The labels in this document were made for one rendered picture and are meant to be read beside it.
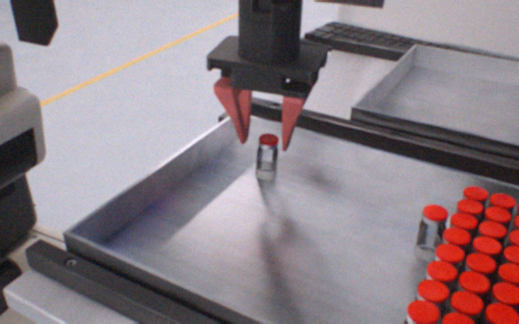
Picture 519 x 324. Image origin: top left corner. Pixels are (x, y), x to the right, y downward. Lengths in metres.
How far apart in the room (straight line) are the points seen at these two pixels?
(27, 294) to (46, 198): 1.77
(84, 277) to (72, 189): 1.82
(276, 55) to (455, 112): 0.34
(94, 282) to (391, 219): 0.27
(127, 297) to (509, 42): 0.96
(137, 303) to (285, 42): 0.25
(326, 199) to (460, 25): 0.75
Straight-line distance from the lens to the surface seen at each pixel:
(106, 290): 0.44
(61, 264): 0.47
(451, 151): 0.62
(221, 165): 0.60
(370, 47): 0.92
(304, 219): 0.52
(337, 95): 0.77
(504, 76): 0.87
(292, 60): 0.50
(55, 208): 2.17
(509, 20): 1.20
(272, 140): 0.55
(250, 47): 0.49
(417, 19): 1.26
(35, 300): 0.48
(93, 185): 2.26
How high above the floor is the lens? 1.19
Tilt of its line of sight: 30 degrees down
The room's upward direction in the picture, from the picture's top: straight up
